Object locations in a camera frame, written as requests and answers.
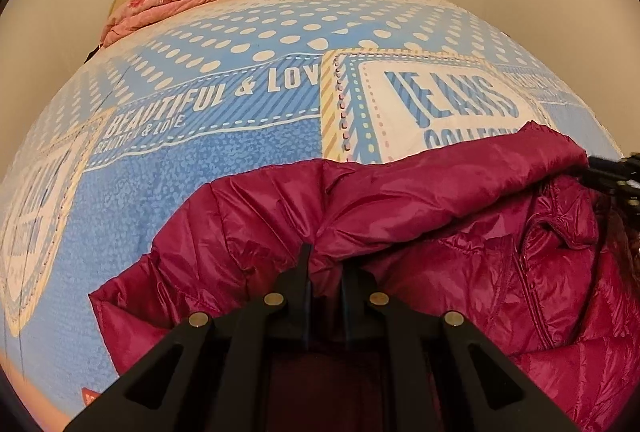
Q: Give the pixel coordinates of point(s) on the black item beside bed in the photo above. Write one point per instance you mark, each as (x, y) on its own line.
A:
(92, 53)

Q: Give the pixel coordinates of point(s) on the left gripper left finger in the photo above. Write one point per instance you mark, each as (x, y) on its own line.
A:
(211, 374)

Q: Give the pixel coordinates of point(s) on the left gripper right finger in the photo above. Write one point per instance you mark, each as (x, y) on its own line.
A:
(436, 373)

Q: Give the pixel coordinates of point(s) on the blue pink bed blanket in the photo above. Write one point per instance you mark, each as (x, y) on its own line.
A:
(222, 89)

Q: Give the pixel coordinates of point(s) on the magenta puffer jacket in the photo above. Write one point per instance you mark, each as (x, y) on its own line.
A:
(500, 229)

